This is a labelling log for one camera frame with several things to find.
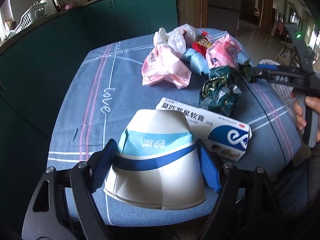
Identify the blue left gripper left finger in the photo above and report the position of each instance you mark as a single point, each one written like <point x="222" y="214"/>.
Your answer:
<point x="100" y="163"/>

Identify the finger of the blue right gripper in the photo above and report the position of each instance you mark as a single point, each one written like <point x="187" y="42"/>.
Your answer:
<point x="268" y="66"/>

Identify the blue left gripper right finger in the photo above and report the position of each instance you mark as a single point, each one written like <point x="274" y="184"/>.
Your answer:
<point x="210" y="164"/>

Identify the crushed white blue paper cup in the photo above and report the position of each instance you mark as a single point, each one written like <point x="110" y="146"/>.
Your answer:
<point x="157" y="164"/>

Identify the light blue cleaning cloth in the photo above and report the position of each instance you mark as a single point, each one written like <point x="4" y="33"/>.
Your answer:
<point x="196" y="62"/>

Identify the red yellow snack wrapper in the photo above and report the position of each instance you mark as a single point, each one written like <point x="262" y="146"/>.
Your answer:
<point x="202" y="43"/>

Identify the clear plastic bag red print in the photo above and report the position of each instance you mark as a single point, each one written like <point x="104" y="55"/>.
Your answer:
<point x="182" y="37"/>

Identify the green vegetable leaf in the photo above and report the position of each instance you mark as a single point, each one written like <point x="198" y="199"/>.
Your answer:
<point x="245" y="70"/>

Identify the white printed trash bag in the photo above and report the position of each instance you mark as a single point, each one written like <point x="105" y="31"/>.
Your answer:
<point x="284" y="92"/>

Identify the teal kitchen cabinets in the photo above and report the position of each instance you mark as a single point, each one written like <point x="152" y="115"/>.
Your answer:
<point x="38" y="65"/>

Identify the person's right hand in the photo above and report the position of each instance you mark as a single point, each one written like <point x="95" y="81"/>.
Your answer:
<point x="306" y="109"/>

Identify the white blue ointment box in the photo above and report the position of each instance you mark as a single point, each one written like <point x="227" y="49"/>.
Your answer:
<point x="223" y="135"/>

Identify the pink white plastic bag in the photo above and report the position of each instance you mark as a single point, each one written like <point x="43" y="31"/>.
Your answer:
<point x="223" y="52"/>

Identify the dark green foil wrapper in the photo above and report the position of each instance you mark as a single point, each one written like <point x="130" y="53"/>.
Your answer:
<point x="220" y="93"/>

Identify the blue plaid tablecloth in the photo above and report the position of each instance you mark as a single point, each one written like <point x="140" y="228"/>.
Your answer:
<point x="107" y="91"/>

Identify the grey refrigerator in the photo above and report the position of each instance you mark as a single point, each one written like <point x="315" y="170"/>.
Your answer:
<point x="224" y="15"/>

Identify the crumpled white paper ball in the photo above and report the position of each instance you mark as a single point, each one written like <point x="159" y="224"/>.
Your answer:
<point x="160" y="37"/>

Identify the white dish rack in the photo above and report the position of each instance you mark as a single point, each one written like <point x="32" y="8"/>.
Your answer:
<point x="38" y="10"/>

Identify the wooden glass door frame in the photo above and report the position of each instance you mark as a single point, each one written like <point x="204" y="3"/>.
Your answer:
<point x="193" y="12"/>

